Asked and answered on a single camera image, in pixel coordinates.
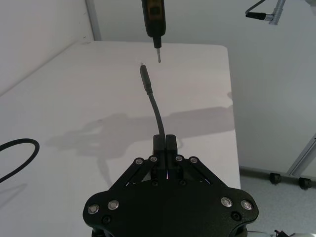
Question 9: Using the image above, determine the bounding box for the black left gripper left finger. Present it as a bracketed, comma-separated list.
[108, 134, 167, 191]

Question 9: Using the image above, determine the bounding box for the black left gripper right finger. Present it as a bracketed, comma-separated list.
[166, 134, 226, 190]

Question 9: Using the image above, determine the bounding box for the black cable with plug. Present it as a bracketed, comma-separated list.
[139, 62, 166, 139]

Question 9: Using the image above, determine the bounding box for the black tool with orange parts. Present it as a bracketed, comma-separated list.
[140, 0, 167, 64]

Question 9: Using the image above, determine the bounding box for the thick black cable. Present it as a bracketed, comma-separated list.
[0, 138, 40, 184]

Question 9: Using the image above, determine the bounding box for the aluminium frame with casters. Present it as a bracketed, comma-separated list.
[240, 132, 316, 191]

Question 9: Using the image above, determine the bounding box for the thin dark cable silver plug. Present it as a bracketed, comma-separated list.
[245, 0, 275, 20]

